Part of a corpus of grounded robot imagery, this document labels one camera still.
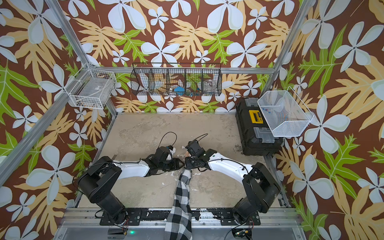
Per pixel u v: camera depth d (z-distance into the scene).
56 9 0.68
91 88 0.85
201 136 0.66
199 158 0.64
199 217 0.75
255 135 0.86
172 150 0.86
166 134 0.76
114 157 0.96
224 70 0.93
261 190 0.43
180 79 0.99
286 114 0.84
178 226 0.68
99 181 0.46
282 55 0.85
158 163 0.72
